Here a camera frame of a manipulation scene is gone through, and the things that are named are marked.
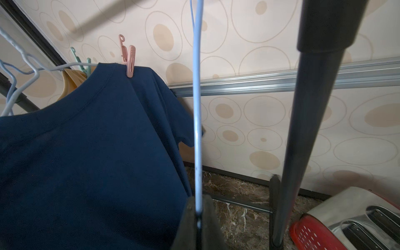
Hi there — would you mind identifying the light blue plastic hanger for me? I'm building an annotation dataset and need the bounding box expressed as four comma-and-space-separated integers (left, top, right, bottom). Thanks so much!
190, 0, 204, 218

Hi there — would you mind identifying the teal plastic clothespin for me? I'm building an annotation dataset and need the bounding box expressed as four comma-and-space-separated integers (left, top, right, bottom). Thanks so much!
70, 46, 93, 78

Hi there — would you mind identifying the pink plastic clothespin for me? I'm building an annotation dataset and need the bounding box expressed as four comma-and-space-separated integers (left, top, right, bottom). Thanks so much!
118, 34, 136, 78

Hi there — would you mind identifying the white wire hanger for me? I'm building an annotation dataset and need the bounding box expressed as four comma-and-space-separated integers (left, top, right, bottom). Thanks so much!
0, 26, 99, 117

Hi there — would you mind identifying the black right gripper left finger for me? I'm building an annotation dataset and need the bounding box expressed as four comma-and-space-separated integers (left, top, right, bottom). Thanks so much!
171, 196, 198, 250

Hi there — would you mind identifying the red polka dot toaster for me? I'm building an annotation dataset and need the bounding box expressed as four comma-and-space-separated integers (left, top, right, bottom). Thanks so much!
290, 187, 400, 250

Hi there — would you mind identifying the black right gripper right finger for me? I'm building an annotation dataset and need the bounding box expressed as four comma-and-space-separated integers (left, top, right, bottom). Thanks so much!
201, 195, 228, 250

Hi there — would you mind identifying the mustard yellow t-shirt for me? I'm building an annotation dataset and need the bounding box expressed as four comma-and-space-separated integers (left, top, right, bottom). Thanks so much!
58, 68, 88, 101

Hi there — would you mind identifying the pale blue wire hanger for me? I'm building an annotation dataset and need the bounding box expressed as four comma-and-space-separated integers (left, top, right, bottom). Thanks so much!
0, 59, 35, 104

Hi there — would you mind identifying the black clothes rack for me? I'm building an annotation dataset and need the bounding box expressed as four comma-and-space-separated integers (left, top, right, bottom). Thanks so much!
197, 1, 368, 250

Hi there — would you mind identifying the navy blue t-shirt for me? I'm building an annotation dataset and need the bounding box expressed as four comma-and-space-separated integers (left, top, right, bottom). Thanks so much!
1, 64, 194, 250

